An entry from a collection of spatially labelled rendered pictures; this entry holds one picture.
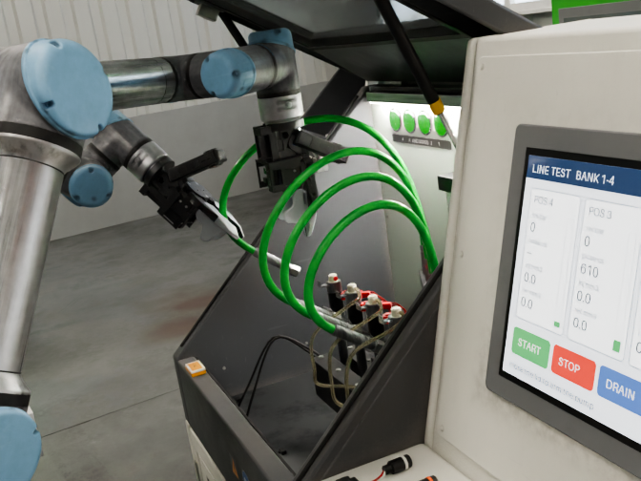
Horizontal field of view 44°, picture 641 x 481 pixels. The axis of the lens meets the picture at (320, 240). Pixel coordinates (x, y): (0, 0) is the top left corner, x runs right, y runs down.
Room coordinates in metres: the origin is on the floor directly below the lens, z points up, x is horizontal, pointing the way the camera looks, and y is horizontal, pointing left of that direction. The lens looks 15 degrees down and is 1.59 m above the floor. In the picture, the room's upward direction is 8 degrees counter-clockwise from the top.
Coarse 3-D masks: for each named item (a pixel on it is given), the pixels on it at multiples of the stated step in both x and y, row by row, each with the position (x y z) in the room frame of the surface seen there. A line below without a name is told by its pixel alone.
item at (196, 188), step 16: (160, 160) 1.52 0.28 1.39; (160, 176) 1.53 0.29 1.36; (144, 192) 1.53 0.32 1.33; (160, 192) 1.52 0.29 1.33; (176, 192) 1.49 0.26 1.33; (208, 192) 1.54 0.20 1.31; (160, 208) 1.49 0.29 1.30; (176, 208) 1.49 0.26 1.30; (192, 208) 1.49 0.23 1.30; (176, 224) 1.48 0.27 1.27; (192, 224) 1.54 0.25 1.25
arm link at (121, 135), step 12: (120, 120) 1.56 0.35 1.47; (132, 120) 1.59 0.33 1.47; (108, 132) 1.55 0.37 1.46; (120, 132) 1.54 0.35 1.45; (132, 132) 1.55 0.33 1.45; (96, 144) 1.54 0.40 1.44; (108, 144) 1.54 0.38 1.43; (120, 144) 1.54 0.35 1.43; (132, 144) 1.53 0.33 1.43; (108, 156) 1.53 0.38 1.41; (120, 156) 1.54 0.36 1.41; (132, 156) 1.55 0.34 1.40
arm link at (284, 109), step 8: (280, 96) 1.43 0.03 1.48; (288, 96) 1.36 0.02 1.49; (296, 96) 1.37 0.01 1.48; (264, 104) 1.36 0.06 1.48; (272, 104) 1.36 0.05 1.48; (280, 104) 1.36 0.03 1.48; (288, 104) 1.35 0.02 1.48; (296, 104) 1.37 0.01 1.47; (264, 112) 1.37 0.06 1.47; (272, 112) 1.36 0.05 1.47; (280, 112) 1.35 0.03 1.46; (288, 112) 1.36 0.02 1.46; (296, 112) 1.36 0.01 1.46; (264, 120) 1.37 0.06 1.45; (272, 120) 1.36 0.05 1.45; (280, 120) 1.36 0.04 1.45; (288, 120) 1.36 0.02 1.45
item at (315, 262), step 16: (368, 208) 1.17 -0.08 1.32; (384, 208) 1.18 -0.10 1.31; (400, 208) 1.19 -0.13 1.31; (336, 224) 1.16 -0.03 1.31; (416, 224) 1.20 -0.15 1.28; (320, 256) 1.14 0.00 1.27; (432, 256) 1.21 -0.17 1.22; (432, 272) 1.21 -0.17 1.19; (304, 288) 1.13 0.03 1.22; (320, 320) 1.13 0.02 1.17; (336, 336) 1.14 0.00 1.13; (352, 336) 1.15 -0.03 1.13
